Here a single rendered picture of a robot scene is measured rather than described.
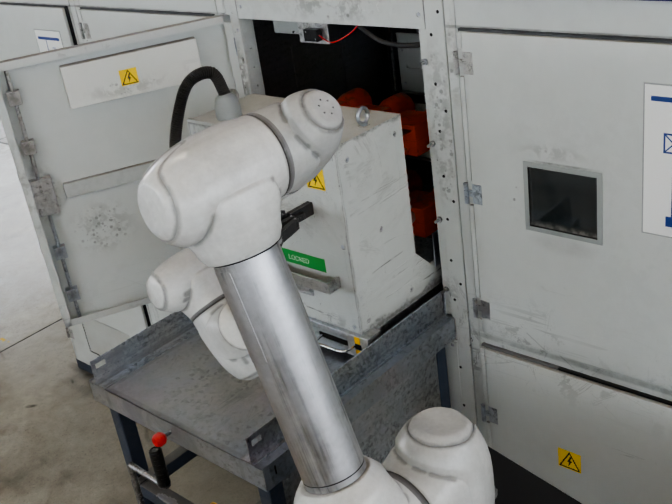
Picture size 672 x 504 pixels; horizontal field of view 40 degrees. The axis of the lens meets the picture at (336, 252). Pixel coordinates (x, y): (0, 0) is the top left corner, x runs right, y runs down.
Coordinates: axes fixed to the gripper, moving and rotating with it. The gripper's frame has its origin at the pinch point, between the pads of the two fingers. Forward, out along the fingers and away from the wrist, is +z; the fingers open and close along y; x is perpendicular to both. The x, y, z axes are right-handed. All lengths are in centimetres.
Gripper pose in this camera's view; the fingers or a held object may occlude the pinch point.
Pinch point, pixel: (300, 213)
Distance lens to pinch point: 203.2
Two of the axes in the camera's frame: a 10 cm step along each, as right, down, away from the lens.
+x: -1.3, -8.9, -4.4
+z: 6.6, -4.1, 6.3
